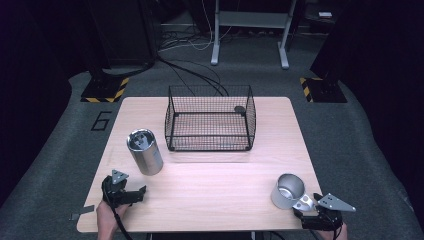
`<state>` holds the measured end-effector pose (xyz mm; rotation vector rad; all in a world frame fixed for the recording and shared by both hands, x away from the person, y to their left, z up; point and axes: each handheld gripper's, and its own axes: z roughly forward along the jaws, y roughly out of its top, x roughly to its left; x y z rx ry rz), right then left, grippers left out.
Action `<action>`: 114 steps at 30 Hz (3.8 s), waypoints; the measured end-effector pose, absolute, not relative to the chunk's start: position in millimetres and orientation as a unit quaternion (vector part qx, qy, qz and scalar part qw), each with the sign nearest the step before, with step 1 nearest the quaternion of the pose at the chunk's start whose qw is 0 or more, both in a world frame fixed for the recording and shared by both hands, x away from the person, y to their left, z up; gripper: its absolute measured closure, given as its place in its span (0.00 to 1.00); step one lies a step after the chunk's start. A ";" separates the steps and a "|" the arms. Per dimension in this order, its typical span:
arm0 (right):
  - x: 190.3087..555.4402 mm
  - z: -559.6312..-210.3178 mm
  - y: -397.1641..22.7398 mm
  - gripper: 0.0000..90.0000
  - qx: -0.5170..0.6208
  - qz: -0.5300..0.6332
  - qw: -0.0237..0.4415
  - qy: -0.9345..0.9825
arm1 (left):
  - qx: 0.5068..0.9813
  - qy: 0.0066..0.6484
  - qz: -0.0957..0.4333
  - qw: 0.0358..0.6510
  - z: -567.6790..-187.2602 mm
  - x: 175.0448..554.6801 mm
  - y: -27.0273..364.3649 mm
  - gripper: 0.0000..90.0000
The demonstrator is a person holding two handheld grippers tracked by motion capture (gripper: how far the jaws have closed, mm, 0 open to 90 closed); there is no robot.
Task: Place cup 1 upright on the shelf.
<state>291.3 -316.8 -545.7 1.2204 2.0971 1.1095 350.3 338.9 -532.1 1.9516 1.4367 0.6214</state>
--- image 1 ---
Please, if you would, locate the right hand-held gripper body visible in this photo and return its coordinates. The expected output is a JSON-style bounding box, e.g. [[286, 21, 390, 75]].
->
[[300, 192, 357, 232]]

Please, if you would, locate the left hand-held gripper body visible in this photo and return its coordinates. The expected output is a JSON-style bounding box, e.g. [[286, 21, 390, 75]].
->
[[101, 169, 135, 210]]

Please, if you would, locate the short steel cup with handle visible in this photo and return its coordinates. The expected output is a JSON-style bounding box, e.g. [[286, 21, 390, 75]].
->
[[270, 172, 315, 213]]

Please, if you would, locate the tall steel tumbler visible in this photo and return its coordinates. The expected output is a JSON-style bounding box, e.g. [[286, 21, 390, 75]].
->
[[126, 128, 165, 177]]

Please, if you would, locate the black wire basket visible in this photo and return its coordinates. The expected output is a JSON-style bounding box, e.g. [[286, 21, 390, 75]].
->
[[164, 84, 257, 153]]

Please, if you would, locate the person's right hand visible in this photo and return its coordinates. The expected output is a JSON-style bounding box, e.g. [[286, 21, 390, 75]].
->
[[316, 223, 349, 240]]

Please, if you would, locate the person's left hand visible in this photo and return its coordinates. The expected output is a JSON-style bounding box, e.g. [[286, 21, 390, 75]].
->
[[96, 200, 131, 240]]

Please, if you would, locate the grey tape strip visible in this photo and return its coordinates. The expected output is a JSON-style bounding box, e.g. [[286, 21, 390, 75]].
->
[[68, 204, 96, 222]]

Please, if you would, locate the black base with yellow stripes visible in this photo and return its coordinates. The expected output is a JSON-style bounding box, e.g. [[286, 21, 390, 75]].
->
[[80, 68, 131, 104], [298, 76, 349, 104]]

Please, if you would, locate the dark curtain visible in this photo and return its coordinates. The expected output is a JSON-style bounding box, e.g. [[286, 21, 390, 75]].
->
[[0, 0, 88, 208], [309, 0, 424, 223]]

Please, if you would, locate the black cabinet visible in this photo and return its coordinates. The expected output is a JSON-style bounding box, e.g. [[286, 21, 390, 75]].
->
[[87, 0, 158, 69]]

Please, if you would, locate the right hand-held gripper cable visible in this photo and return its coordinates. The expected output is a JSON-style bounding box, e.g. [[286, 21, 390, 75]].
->
[[334, 220, 345, 240]]

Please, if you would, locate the hand-held gripper cable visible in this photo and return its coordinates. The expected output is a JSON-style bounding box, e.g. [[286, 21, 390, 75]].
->
[[334, 220, 345, 240], [103, 181, 135, 240]]

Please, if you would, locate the left hand-held gripper cable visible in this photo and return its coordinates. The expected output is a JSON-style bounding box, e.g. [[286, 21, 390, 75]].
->
[[103, 181, 135, 240]]

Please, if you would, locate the black floor cable bundle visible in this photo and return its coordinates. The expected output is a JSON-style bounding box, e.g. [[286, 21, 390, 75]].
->
[[155, 54, 231, 98]]

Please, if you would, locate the white metal stand frame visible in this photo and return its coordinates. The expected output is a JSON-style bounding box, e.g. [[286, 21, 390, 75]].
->
[[210, 0, 298, 71]]

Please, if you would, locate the white floor cable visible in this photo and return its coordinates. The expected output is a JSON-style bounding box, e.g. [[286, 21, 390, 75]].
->
[[159, 0, 234, 53]]

